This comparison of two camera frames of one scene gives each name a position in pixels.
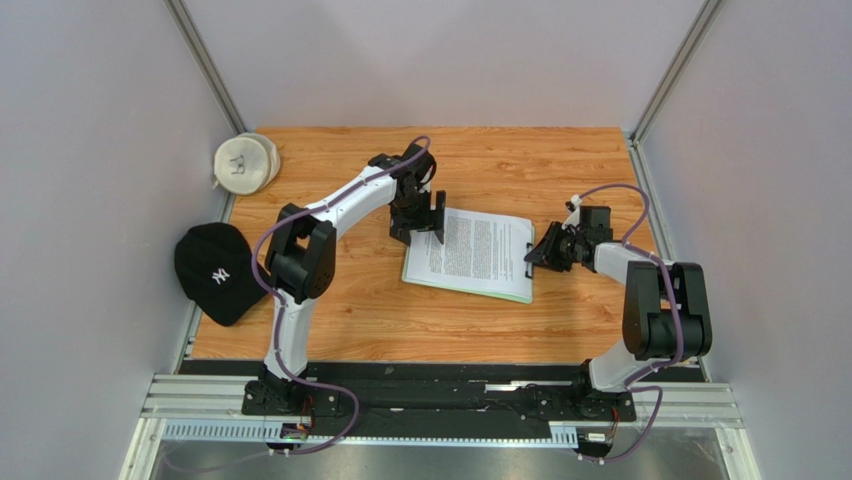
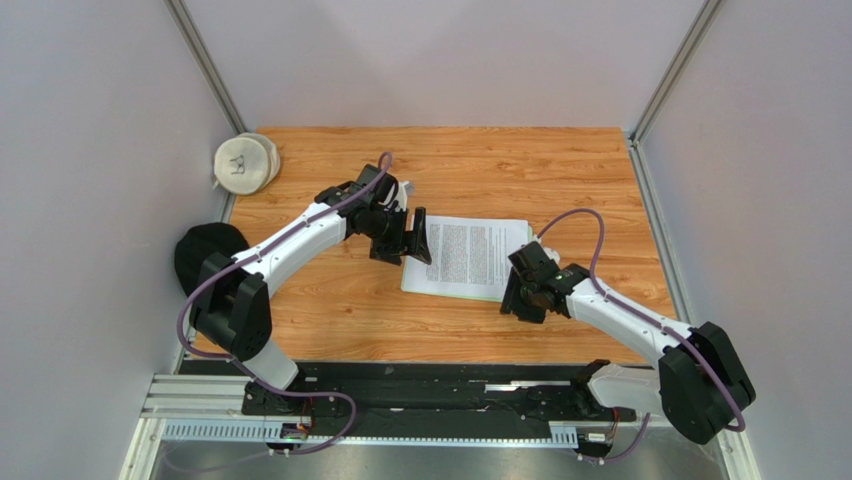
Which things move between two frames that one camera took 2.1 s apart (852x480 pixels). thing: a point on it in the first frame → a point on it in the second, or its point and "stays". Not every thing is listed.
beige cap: [246, 164] stays
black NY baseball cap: [214, 269] stays
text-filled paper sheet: [480, 250] stays
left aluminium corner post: [208, 65] stays
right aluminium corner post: [635, 150] stays
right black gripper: [552, 247] → [527, 288]
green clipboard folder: [480, 292] → [530, 236]
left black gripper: [401, 231] → [416, 242]
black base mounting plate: [409, 394] stays
